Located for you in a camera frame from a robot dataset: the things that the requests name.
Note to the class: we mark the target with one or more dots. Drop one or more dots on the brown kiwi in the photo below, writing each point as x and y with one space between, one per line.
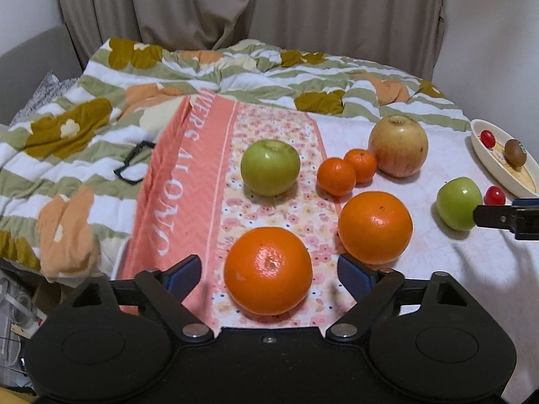
515 152

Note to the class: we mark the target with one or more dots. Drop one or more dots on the green apple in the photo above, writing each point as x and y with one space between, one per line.
458 204
270 167

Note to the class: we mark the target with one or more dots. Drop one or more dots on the beige curtain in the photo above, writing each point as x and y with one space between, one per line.
252 4

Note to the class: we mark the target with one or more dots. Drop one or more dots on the small mandarin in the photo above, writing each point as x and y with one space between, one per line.
335 176
363 163

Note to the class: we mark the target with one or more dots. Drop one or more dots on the yellow-red apple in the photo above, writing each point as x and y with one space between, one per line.
398 145

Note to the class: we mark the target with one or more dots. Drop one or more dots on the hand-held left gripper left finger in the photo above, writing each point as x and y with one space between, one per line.
185 272

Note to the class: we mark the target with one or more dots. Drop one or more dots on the red cherry tomato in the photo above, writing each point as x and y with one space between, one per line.
494 195
487 138

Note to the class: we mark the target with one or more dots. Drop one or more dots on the striped floral quilt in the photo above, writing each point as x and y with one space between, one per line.
84 92

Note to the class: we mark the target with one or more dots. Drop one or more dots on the black eyeglasses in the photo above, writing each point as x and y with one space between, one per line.
119 174

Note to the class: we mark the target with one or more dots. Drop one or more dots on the grey patterned pillow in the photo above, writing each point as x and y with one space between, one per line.
46 88

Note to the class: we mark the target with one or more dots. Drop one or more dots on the large orange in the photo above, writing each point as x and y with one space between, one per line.
268 271
374 227

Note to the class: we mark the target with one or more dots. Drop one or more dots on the clear plastic packaging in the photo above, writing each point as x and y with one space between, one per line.
17 311

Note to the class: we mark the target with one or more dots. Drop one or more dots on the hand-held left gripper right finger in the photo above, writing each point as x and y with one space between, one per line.
351 276

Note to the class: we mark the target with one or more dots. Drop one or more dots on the white oval bowl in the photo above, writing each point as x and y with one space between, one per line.
484 155

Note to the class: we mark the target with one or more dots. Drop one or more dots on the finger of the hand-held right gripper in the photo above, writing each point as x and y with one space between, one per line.
526 202
492 216

